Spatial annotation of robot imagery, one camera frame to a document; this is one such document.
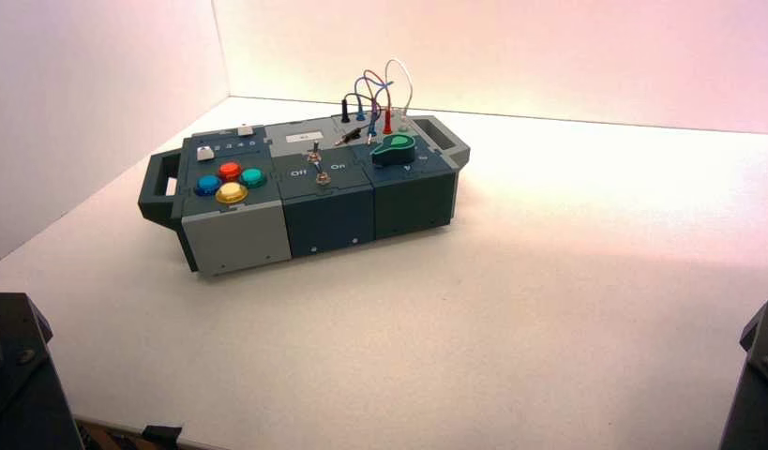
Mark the yellow round push button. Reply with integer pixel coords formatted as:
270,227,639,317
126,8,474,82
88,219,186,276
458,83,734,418
215,181,249,206

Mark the blue round push button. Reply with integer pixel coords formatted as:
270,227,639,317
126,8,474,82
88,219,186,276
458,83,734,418
194,174,224,198

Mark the grey and teal task box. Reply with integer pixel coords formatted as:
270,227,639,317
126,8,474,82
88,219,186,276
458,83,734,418
137,113,472,277

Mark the green rotary knob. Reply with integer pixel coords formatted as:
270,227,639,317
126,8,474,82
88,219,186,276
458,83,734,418
369,135,418,168

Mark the white jumper wire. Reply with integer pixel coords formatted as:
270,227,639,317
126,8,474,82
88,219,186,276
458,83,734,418
384,58,415,117

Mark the black bracket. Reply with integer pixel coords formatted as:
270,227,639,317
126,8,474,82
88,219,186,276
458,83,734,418
141,425,184,446

